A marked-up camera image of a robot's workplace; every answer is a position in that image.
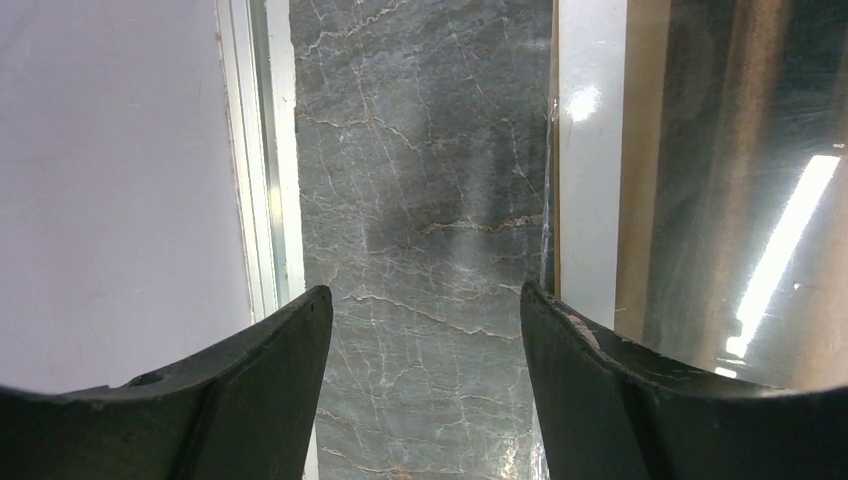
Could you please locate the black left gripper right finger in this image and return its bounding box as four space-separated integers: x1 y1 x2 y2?
520 282 847 479

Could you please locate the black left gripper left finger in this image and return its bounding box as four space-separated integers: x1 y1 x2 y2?
1 285 333 479

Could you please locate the aluminium rail frame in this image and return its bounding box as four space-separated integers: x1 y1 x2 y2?
215 0 321 480

